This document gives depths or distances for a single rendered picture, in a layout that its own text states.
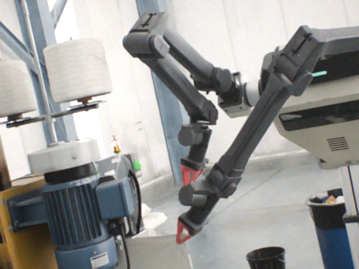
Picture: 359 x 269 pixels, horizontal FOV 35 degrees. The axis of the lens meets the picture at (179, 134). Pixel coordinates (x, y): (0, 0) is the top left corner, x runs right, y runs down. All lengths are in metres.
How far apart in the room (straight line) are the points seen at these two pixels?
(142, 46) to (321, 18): 8.27
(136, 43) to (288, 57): 0.40
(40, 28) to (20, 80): 6.12
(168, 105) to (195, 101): 8.72
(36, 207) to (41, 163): 0.14
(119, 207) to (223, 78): 0.61
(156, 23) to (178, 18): 9.04
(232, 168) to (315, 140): 0.49
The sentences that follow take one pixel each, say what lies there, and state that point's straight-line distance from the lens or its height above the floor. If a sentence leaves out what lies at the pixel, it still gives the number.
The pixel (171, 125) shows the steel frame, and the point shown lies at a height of 1.11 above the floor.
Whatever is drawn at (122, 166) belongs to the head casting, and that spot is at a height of 1.30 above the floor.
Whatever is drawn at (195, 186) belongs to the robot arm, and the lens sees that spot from 1.56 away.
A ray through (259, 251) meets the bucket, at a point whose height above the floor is 0.24.
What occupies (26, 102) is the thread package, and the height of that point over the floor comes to 1.55.
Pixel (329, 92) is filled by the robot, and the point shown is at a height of 1.40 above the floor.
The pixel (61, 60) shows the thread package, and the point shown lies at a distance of 1.52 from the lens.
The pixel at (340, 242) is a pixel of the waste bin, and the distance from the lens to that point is 3.79.
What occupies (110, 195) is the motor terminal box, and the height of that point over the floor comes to 1.28.
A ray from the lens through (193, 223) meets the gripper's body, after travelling 1.64.
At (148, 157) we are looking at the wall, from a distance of 9.81.
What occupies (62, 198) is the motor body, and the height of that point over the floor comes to 1.30.
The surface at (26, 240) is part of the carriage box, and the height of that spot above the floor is 1.20.
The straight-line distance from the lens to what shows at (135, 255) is 1.81.
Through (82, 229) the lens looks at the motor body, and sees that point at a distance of 1.40.
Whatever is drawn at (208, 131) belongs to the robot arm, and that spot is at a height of 1.36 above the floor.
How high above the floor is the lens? 1.46
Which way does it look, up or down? 3 degrees down
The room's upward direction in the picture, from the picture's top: 12 degrees counter-clockwise
